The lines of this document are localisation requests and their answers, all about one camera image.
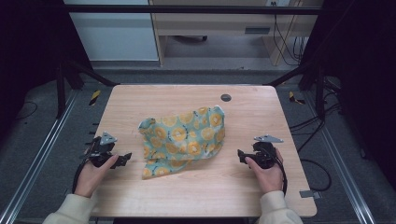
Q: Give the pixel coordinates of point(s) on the light wooden desk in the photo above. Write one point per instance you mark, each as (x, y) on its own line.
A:
(214, 23)

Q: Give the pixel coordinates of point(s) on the grey round table grommet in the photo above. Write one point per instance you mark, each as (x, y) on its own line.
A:
(226, 97)

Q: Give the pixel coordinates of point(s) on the person's left hand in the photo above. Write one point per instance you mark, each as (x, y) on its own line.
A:
(90, 179)

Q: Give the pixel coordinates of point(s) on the dark curtain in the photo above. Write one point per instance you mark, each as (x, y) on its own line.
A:
(28, 46)
(361, 62)

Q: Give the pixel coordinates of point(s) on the teal cloth with yellow flowers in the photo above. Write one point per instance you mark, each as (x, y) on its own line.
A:
(183, 140)

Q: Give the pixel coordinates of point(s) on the grey metal table bracket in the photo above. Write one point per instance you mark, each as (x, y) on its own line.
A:
(309, 194)

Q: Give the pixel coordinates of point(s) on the white cabinet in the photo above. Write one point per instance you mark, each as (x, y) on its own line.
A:
(115, 34)

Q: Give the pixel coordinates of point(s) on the black horizontal frame bar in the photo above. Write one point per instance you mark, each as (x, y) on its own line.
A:
(186, 9)

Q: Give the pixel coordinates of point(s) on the person's right hand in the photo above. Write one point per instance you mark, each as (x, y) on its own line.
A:
(267, 179)

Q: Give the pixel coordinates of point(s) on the aluminium floor rail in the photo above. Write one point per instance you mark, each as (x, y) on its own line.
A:
(40, 149)
(342, 168)

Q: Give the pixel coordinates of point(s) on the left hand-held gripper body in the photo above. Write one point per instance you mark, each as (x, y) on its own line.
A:
(99, 152)

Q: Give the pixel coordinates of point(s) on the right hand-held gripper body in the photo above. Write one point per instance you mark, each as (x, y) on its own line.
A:
(264, 152)

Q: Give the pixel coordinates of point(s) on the black metal frame stand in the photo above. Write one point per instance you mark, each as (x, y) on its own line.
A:
(60, 90)
(320, 93)

